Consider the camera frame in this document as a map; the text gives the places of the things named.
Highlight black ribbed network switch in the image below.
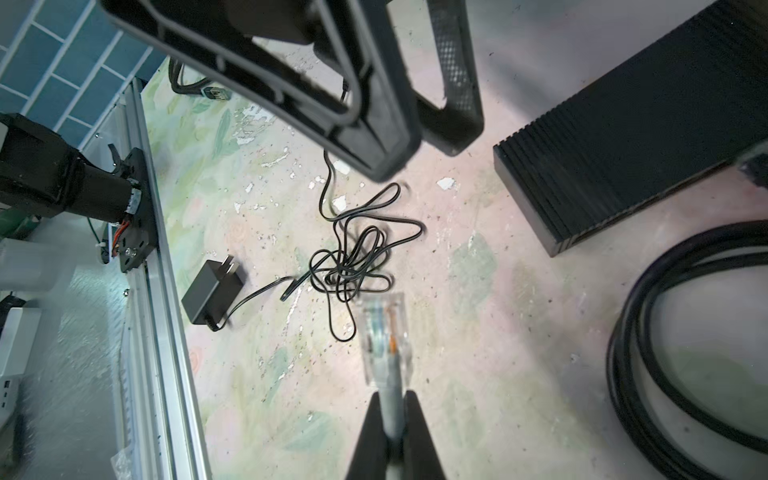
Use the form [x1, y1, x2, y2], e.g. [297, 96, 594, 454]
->
[494, 1, 767, 256]

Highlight black coiled ethernet cable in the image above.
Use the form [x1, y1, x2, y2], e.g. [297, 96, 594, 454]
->
[605, 220, 768, 480]

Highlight aluminium front rail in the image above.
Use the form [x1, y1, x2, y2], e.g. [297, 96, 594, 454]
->
[115, 81, 211, 479]

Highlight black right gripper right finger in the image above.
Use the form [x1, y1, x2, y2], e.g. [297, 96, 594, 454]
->
[403, 390, 446, 480]

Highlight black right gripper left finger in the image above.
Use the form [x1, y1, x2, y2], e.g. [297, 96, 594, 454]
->
[345, 392, 388, 480]

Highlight black loose power adapter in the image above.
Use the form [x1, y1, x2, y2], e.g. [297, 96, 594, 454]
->
[182, 255, 245, 332]

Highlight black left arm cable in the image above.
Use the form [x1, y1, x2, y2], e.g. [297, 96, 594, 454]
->
[167, 56, 232, 102]

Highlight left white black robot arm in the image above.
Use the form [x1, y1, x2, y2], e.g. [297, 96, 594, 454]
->
[1, 1, 484, 222]

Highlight black adapter cord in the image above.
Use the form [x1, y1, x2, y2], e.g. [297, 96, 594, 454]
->
[209, 77, 426, 343]

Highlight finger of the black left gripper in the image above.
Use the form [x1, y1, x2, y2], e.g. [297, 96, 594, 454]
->
[101, 1, 422, 182]
[416, 0, 484, 156]

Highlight grey ethernet cable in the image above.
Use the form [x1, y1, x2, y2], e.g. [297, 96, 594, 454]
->
[353, 291, 413, 445]

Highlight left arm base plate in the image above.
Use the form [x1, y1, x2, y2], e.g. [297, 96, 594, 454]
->
[108, 144, 158, 273]

